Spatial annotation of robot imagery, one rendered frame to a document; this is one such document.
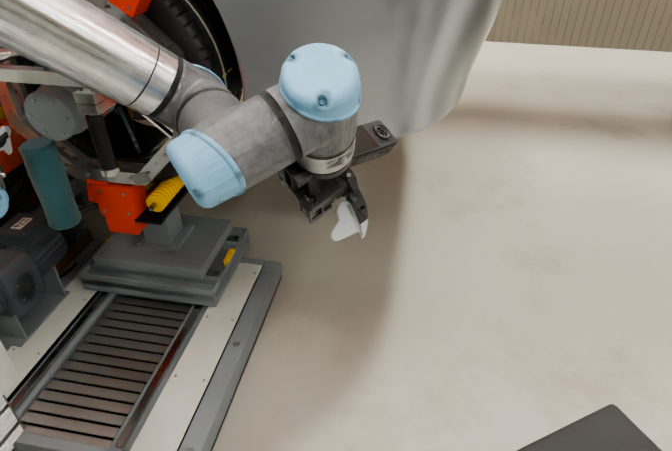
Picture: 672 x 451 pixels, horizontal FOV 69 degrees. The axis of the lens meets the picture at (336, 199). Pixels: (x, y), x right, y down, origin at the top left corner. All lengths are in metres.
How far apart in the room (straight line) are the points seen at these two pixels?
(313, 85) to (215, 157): 0.11
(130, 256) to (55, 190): 0.43
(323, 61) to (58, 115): 0.97
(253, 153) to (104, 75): 0.17
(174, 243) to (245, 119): 1.41
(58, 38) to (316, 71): 0.23
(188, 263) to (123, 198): 0.34
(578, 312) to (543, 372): 0.34
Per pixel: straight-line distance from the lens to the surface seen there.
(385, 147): 0.67
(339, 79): 0.45
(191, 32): 1.36
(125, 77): 0.54
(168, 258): 1.81
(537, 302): 2.02
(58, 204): 1.57
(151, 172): 1.49
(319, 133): 0.47
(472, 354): 1.77
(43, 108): 1.37
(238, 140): 0.45
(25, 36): 0.52
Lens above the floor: 1.33
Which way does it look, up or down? 33 degrees down
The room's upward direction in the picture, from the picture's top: straight up
